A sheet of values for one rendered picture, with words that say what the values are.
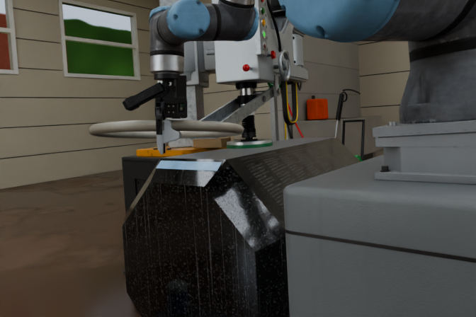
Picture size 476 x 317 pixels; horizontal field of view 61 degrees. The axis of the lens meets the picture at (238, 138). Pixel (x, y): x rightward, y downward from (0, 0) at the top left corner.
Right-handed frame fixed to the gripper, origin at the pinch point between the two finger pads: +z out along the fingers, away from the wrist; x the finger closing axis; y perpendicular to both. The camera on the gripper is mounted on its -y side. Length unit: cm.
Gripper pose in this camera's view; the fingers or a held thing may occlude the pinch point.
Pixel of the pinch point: (160, 149)
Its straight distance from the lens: 110.0
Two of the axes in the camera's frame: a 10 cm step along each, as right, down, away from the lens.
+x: -0.9, -0.4, 10.0
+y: 10.0, -0.1, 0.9
